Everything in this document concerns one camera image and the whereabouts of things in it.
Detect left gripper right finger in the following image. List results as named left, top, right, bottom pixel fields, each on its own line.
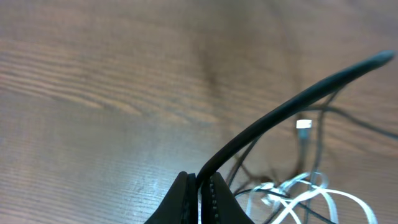
left=201, top=172, right=254, bottom=224

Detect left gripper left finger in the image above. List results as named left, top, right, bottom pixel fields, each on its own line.
left=145, top=171, right=197, bottom=224

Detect white USB cable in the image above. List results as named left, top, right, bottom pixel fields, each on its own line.
left=244, top=119, right=379, bottom=224

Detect black USB cable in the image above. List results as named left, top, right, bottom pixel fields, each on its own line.
left=195, top=49, right=396, bottom=190

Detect thin black cable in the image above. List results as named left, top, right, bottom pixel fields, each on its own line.
left=225, top=88, right=398, bottom=224

